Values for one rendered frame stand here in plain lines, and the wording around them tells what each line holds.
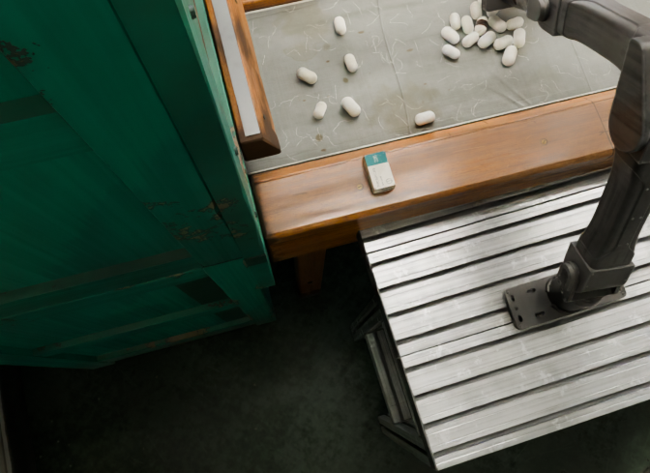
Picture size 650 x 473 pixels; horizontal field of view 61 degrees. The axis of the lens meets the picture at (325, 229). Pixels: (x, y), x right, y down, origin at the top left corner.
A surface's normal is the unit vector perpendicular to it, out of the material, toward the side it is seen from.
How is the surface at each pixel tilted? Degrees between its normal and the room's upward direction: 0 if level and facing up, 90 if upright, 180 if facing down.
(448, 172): 0
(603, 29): 88
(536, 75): 0
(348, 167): 0
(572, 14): 80
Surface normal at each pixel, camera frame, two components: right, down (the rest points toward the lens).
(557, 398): 0.03, -0.26
